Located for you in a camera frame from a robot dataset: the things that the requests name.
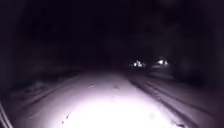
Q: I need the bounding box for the dark verge strip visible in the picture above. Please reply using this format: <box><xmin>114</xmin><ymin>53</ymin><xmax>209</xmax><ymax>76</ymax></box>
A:
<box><xmin>3</xmin><ymin>71</ymin><xmax>81</xmax><ymax>111</ymax></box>

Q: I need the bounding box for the dark roadside ground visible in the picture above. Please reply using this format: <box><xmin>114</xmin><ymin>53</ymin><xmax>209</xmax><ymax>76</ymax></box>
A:
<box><xmin>123</xmin><ymin>71</ymin><xmax>224</xmax><ymax>128</ymax></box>

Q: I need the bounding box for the pale paved path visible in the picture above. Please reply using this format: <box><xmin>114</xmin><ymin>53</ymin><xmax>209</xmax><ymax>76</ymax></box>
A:
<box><xmin>9</xmin><ymin>70</ymin><xmax>191</xmax><ymax>128</ymax></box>

